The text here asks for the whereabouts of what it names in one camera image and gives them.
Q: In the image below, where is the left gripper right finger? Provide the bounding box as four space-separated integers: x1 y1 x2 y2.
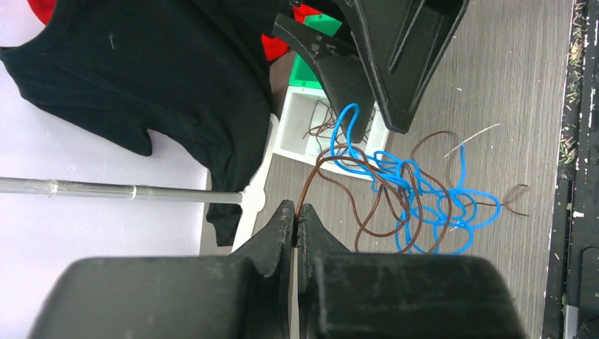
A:
296 204 526 338

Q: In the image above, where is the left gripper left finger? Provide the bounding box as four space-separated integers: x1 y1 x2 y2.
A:
29 200 295 338

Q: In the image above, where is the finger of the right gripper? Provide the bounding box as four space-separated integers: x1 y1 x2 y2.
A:
337 0 469 133
273 13 374 143

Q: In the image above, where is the blue cable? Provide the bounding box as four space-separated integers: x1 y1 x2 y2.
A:
329 102 502 256

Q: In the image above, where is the green plastic bin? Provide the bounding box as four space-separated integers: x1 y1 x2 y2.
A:
288 14 342 90

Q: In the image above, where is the red plastic bin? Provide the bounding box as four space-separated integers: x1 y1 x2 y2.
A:
261 4 322 64

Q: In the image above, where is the white plastic bin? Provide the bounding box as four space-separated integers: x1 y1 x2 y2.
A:
274 86 389 180

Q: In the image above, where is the white clothes rack stand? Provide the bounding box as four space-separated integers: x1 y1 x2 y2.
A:
1 114 279 251

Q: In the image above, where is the black t-shirt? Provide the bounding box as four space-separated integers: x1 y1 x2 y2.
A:
0 0 293 248

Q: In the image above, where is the red sweatshirt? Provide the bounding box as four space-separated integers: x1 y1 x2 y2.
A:
28 0 57 25

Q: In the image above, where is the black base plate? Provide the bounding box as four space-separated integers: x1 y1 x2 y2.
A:
541 1 598 338

